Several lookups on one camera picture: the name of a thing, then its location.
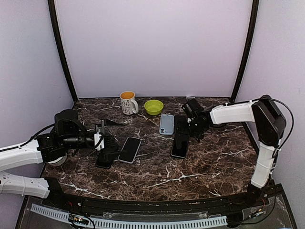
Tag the light blue phone case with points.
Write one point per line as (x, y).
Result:
(166, 124)

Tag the white slotted cable duct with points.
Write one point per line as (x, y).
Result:
(131, 221)

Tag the black right corner post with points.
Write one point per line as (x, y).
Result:
(246, 51)

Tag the black left corner post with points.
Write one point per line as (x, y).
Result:
(60, 49)

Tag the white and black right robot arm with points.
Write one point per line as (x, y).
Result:
(270, 125)

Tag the black corner post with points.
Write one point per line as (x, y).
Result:
(60, 49)
(246, 51)

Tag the small green circuit board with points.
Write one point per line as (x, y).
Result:
(78, 220)

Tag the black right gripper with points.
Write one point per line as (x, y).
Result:
(200, 134)

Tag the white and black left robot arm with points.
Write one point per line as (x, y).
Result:
(50, 146)

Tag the white patterned mug orange inside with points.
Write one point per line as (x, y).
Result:
(128, 103)

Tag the black phone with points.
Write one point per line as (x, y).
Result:
(103, 163)
(180, 124)

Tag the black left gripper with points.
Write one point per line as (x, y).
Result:
(106, 154)

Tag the phone in lavender case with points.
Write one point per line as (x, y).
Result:
(130, 150)

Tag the lime green plastic bowl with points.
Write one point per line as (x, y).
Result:
(153, 107)

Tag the black phone in black case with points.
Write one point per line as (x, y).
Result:
(103, 163)

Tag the white fluted ramekin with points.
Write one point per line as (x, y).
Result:
(58, 161)

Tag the black front table rail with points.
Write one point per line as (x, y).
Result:
(94, 206)

